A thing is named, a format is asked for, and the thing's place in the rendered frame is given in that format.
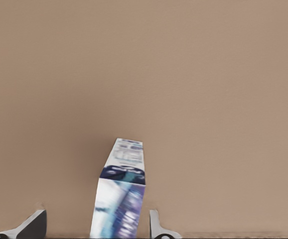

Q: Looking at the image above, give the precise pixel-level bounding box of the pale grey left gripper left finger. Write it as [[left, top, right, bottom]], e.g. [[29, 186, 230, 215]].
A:
[[0, 209, 47, 239]]

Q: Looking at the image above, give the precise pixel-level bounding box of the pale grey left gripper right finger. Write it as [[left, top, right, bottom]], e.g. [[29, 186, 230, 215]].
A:
[[149, 209, 182, 239]]

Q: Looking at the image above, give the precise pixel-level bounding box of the white and blue printed box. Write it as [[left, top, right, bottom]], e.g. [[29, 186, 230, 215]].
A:
[[89, 138, 146, 239]]

